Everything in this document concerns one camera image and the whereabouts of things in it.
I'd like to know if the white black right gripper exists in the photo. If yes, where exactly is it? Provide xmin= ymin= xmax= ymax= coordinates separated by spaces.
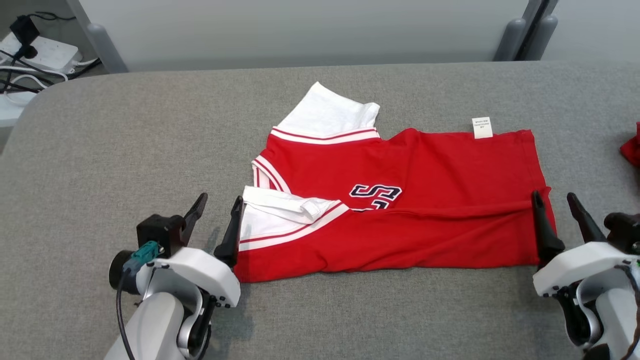
xmin=531 ymin=190 xmax=640 ymax=300

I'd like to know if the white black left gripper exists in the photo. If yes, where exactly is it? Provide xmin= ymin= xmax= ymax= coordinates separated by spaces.
xmin=108 ymin=192 xmax=245 ymax=309

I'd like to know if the red jersey with navy lettering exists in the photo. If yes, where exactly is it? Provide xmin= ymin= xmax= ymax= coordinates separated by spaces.
xmin=233 ymin=81 xmax=557 ymax=284

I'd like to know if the red and white garment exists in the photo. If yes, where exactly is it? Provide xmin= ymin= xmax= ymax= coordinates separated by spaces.
xmin=620 ymin=121 xmax=640 ymax=168

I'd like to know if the grey fabric upholstered surface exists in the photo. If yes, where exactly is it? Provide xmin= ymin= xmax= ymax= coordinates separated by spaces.
xmin=0 ymin=60 xmax=640 ymax=360

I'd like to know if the white flat power strip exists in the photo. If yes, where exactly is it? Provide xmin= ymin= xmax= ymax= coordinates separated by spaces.
xmin=0 ymin=92 xmax=38 ymax=128

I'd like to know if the white socket power strip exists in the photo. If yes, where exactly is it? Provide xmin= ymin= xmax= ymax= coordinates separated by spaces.
xmin=0 ymin=32 xmax=83 ymax=71

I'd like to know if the black power adapter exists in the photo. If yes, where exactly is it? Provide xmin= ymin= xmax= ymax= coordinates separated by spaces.
xmin=10 ymin=15 xmax=41 ymax=46

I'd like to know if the left cable with teal connector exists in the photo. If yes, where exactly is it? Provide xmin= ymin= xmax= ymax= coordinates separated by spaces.
xmin=116 ymin=241 xmax=162 ymax=360

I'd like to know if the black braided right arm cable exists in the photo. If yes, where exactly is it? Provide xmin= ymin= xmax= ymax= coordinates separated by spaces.
xmin=614 ymin=262 xmax=640 ymax=360

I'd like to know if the grey paired partition post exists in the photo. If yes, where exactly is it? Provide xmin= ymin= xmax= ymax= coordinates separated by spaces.
xmin=517 ymin=0 xmax=559 ymax=61
xmin=493 ymin=0 xmax=543 ymax=62

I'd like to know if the black thick cable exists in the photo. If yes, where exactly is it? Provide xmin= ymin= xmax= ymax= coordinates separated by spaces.
xmin=67 ymin=59 xmax=103 ymax=81

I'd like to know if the grey single partition post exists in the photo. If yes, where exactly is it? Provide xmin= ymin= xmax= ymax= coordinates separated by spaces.
xmin=65 ymin=0 xmax=129 ymax=74

